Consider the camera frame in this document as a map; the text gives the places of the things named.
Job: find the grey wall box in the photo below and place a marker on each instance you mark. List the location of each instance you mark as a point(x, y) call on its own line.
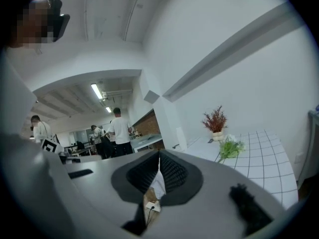
point(151, 96)

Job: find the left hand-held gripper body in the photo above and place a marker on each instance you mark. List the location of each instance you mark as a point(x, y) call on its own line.
point(51, 147)

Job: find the small dark flat object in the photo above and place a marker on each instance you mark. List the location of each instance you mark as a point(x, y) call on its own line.
point(210, 141)

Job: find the white ceiling pipe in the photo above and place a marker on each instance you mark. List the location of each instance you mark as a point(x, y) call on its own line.
point(132, 11)

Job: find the black head-mounted camera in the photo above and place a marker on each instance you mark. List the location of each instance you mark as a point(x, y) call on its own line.
point(61, 26)

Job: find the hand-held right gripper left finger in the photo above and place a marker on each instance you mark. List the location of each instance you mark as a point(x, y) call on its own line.
point(99, 183)

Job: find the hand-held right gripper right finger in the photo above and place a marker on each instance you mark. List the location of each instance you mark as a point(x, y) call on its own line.
point(211, 195)

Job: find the long ceiling light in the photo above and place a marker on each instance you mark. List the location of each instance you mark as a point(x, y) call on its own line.
point(108, 109)
point(96, 90)

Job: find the person's head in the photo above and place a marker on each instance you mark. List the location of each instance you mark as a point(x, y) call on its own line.
point(32, 21)

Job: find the white bubbly vase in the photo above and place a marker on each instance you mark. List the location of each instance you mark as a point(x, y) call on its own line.
point(217, 136)

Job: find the red dried plant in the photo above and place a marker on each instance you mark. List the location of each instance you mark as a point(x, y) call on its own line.
point(214, 121)

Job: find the white wall socket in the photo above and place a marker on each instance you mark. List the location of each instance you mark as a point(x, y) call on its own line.
point(299, 157)

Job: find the white and green flowers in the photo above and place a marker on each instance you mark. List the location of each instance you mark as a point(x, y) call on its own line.
point(230, 148)

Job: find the white grid tablecloth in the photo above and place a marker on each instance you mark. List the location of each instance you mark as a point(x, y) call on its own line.
point(264, 163)

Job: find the grey background table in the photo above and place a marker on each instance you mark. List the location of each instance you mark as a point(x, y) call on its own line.
point(147, 142)

